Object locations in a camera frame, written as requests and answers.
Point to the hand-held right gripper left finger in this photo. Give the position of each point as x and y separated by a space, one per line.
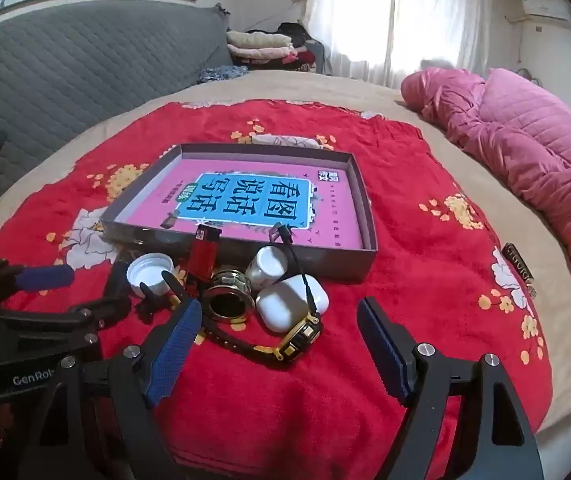
175 352

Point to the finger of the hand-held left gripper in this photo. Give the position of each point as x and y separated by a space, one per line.
45 277
105 310

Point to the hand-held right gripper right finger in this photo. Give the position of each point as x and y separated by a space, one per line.
383 352

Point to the black hair claw clip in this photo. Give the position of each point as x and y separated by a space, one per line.
146 305

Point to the white bottle cap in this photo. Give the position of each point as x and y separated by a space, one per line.
150 270

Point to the brass threaded metal fitting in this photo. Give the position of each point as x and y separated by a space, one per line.
225 282

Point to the black and yellow wristwatch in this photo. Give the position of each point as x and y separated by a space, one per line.
298 337

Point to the shallow grey cardboard box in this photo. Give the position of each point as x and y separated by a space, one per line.
345 262

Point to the red lighter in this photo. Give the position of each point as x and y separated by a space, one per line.
203 257

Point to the white earbuds case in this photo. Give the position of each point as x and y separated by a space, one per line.
280 307

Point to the small white bottle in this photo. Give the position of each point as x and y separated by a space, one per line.
265 265

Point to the pink book with blue panel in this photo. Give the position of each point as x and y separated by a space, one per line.
325 220

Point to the red floral blanket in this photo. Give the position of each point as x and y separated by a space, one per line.
415 200

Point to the grey quilted headboard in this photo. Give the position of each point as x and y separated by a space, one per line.
90 60

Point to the pink quilt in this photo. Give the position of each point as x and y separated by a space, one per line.
515 130

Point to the blue patterned cloth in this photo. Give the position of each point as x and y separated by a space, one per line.
223 74

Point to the pink folded blanket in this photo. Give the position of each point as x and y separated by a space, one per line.
260 53

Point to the black clothing pile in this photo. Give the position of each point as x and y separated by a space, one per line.
293 32

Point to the white sheer curtains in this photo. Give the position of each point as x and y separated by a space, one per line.
415 10

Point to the white air conditioner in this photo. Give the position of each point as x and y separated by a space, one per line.
545 9

